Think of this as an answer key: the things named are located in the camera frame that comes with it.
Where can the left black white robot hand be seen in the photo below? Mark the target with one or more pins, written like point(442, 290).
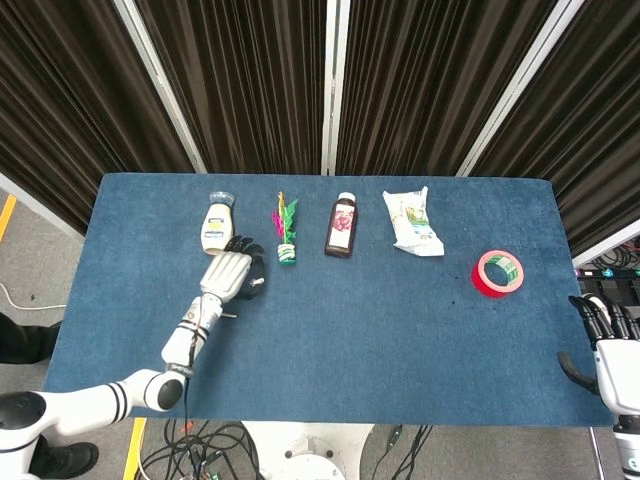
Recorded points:
point(227, 275)

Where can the white frame rail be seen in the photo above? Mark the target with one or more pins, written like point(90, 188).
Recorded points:
point(40, 202)
point(607, 248)

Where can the black shoe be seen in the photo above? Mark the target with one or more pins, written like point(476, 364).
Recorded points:
point(67, 459)

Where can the colourful feather shuttlecock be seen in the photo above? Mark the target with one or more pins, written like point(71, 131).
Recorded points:
point(286, 250)

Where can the brown bottle with red label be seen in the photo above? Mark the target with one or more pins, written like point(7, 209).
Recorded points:
point(341, 230)

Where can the black trouser leg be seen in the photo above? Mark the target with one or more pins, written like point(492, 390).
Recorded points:
point(25, 340)

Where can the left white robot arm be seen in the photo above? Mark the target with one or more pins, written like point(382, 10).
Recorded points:
point(177, 342)

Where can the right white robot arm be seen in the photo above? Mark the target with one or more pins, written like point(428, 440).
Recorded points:
point(629, 445)

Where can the black power strip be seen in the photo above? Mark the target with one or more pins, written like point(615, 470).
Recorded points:
point(607, 273)

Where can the white frame post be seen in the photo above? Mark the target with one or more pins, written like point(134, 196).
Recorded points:
point(160, 85)
point(520, 85)
point(334, 85)

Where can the white plastic snack package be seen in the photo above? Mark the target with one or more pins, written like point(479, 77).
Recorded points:
point(412, 220)

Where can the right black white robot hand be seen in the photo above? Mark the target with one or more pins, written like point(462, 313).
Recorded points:
point(617, 370)

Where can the dark pleated curtain panel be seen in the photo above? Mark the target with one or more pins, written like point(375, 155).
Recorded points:
point(425, 85)
point(240, 85)
point(65, 100)
point(590, 125)

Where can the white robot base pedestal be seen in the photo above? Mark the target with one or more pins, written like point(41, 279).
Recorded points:
point(310, 450)

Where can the cream mayonnaise squeeze bottle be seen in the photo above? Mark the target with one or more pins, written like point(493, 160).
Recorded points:
point(217, 225)

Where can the blue table cloth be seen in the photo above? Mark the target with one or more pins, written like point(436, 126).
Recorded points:
point(375, 350)

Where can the red adhesive tape roll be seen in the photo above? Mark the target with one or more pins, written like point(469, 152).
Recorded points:
point(482, 285)

